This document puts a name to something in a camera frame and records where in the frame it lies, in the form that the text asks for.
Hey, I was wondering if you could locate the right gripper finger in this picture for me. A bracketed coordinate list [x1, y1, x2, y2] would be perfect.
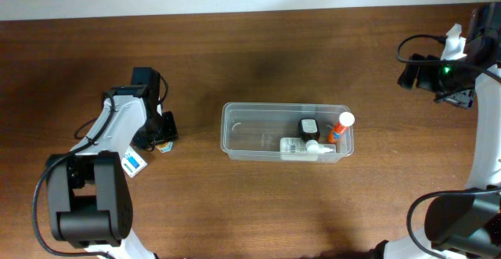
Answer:
[434, 89, 475, 109]
[397, 63, 420, 90]

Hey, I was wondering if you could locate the gold lid small jar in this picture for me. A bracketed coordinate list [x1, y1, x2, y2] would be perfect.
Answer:
[155, 142, 174, 153]

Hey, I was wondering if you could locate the white Panadol box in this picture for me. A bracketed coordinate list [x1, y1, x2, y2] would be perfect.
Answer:
[121, 146, 148, 178]

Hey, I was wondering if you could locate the orange tablet tube white cap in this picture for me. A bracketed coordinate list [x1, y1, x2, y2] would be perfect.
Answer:
[327, 112, 355, 144]

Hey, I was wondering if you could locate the dark bottle white cap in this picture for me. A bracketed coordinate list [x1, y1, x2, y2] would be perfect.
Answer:
[298, 118, 320, 153]

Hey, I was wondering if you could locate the white pump bottle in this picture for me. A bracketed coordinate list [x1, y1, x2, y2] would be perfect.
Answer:
[280, 138, 336, 162]

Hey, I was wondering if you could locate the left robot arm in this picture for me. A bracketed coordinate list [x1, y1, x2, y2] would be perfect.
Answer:
[31, 67, 178, 258]

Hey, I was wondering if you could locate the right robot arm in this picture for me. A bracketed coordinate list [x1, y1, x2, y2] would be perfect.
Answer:
[369, 2, 500, 259]

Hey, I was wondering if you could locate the clear plastic container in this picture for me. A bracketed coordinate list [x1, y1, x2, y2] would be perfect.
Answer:
[221, 103, 355, 163]

